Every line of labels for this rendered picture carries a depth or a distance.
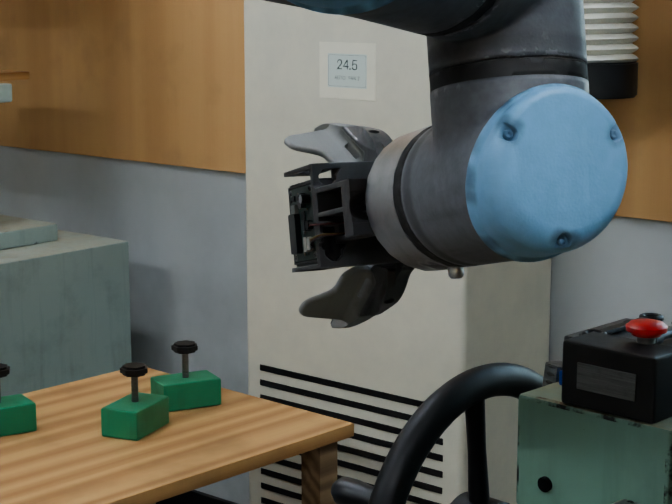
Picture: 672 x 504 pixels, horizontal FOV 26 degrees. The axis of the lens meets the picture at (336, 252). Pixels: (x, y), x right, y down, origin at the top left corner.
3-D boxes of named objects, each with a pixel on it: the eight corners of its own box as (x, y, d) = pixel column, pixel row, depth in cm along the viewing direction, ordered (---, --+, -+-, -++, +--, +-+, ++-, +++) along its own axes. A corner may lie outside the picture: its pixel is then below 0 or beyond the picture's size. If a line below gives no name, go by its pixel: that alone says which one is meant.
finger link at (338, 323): (276, 328, 110) (307, 249, 103) (348, 321, 112) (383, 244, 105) (288, 361, 108) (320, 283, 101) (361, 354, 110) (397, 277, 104)
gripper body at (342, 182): (279, 169, 102) (347, 145, 91) (389, 164, 106) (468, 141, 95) (288, 277, 102) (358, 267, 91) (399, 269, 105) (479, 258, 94)
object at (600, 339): (622, 363, 119) (625, 298, 118) (744, 389, 112) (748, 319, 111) (526, 395, 110) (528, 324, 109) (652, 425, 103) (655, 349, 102)
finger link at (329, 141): (265, 98, 109) (309, 157, 102) (338, 96, 111) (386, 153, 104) (260, 135, 110) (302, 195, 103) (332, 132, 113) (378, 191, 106)
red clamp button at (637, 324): (639, 328, 108) (640, 314, 108) (675, 334, 106) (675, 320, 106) (617, 334, 106) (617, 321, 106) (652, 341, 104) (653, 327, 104)
